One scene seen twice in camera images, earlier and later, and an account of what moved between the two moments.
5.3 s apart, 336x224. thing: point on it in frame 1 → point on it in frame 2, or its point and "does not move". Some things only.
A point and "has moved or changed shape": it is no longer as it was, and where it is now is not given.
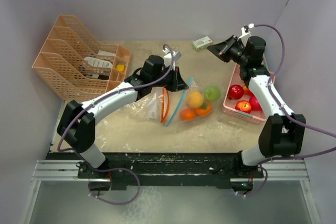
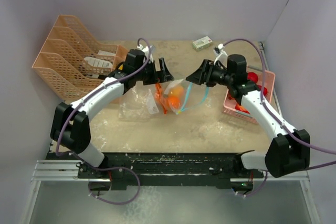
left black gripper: x=177 y=83 → x=161 y=76
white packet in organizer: x=98 y=62 does not move
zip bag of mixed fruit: x=195 y=102 has moved or changed shape
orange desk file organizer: x=74 y=66 does not move
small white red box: x=202 y=43 does not move
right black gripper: x=222 y=49 → x=199 y=76
